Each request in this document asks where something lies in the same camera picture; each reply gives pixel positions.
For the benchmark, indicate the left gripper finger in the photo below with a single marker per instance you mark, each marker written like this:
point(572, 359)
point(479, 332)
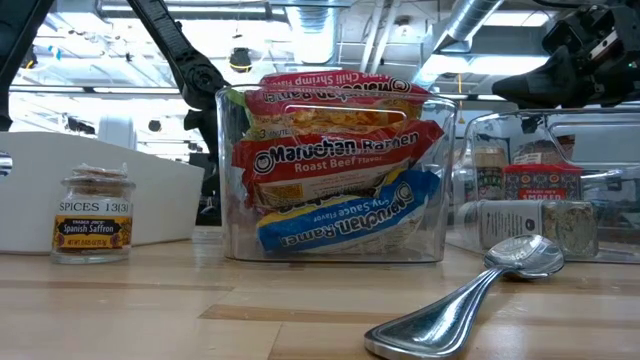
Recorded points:
point(207, 185)

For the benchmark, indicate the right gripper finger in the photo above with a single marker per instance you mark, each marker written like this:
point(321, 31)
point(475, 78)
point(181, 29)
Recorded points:
point(540, 85)

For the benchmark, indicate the white rectangular tray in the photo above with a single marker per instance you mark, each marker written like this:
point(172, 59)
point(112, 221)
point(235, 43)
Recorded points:
point(150, 200)

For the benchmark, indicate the red square lid container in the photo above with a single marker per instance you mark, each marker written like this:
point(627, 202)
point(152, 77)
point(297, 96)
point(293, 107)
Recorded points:
point(542, 182)

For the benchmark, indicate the jar with tan lid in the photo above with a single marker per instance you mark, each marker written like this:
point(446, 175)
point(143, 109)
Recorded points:
point(490, 170)

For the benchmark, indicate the clear plastic bin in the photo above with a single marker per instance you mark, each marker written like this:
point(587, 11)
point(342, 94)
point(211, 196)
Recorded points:
point(447, 225)
point(615, 150)

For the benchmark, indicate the yellow red noodle packet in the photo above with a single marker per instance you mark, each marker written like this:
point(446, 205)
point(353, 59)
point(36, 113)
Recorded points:
point(325, 165)

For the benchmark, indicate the small brown lid jar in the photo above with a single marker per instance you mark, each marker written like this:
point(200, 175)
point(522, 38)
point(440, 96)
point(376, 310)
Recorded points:
point(92, 227)

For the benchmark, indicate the red green white packet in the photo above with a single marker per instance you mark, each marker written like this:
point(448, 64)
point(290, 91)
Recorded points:
point(325, 80)

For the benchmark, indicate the white lid jar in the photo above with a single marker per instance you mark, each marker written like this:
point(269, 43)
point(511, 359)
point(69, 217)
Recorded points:
point(510, 222)

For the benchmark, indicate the yellow blue noodle packet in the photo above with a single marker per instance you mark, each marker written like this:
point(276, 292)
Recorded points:
point(350, 220)

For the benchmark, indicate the shiny silver spoon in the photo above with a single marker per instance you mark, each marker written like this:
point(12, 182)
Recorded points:
point(440, 320)

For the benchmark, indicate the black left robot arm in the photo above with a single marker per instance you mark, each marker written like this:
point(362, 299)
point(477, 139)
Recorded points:
point(175, 45)

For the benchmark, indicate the silver air duct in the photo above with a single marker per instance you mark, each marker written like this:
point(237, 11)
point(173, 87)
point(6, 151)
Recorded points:
point(465, 20)
point(315, 40)

